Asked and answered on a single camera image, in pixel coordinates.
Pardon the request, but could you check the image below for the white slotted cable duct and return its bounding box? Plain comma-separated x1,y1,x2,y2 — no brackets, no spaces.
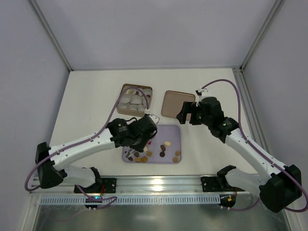
39,194,220,205

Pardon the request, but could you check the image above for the black mount plate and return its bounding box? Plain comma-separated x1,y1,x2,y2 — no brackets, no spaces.
80,178,117,193
200,176,221,193

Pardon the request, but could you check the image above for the brown tin lid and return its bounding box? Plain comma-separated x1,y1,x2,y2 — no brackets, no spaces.
161,90,195,119

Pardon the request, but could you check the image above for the right black mount plate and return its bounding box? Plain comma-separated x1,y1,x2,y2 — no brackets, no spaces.
200,176,221,193

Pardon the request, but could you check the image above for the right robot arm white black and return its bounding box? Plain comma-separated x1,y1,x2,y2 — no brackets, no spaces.
176,97,304,213

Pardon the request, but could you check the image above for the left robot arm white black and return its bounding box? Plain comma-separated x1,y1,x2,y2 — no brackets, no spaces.
36,114,159,193

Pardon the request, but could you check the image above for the purple plastic tray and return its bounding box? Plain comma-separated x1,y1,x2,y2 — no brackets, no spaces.
122,125,181,164

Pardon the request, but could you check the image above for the brown tin box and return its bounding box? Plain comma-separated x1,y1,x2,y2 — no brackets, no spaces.
116,84,153,117

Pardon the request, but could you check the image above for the caramel shell chocolate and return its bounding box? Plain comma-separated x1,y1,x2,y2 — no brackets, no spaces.
141,156,148,162

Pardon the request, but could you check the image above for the aluminium rail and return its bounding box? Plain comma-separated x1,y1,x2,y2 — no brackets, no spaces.
30,175,251,194

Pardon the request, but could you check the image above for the left black mount plate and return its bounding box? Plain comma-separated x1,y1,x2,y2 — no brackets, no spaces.
80,178,117,193

